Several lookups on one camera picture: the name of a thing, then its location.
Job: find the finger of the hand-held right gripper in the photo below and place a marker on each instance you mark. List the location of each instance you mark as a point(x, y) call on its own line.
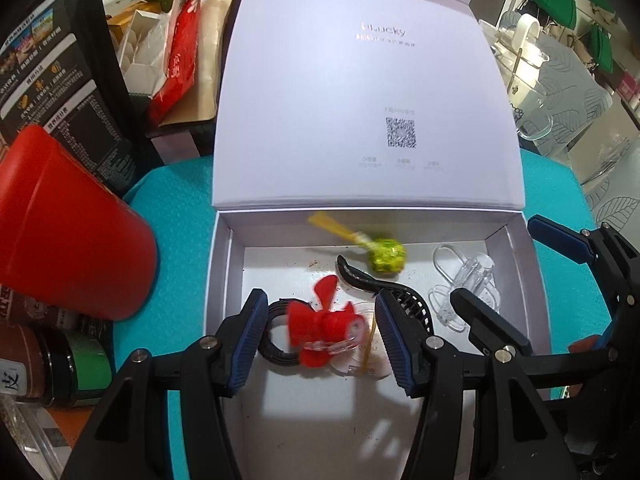
point(555, 240)
point(490, 320)

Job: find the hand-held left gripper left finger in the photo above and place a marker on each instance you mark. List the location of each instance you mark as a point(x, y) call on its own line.
point(247, 345)

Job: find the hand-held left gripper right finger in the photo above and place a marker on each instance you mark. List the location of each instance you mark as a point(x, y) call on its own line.
point(395, 345)

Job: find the clear disc with yellow stick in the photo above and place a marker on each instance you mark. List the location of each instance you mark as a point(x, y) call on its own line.
point(370, 360)

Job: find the clear claw hair clip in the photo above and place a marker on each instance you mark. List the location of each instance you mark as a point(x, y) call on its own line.
point(467, 275)

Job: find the green lollipop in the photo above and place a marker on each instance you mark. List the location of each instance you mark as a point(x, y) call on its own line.
point(387, 257)

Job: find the white gift box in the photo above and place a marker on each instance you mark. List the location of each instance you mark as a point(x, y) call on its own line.
point(350, 85)

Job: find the teal mat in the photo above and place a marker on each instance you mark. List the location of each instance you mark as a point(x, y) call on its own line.
point(170, 240)

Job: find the grey leaf-print tablecloth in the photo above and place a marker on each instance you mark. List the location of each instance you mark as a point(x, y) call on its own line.
point(575, 85)

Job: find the dark jar with green label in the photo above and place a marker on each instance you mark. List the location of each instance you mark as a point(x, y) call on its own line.
point(80, 370)

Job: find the red canister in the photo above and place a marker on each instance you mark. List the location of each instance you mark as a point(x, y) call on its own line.
point(65, 220)

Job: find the brown jar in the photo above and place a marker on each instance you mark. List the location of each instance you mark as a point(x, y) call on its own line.
point(25, 360)

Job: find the red packet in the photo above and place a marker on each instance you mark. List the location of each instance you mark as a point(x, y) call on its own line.
point(180, 60)

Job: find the beige paper bag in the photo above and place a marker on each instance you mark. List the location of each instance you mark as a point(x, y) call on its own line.
point(212, 50)

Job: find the white carton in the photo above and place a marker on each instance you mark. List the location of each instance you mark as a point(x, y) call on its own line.
point(142, 65)

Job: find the black printed pouch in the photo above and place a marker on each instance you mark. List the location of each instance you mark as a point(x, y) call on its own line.
point(55, 85)

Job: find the yellow cardboard box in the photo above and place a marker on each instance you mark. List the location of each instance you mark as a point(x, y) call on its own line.
point(125, 27)

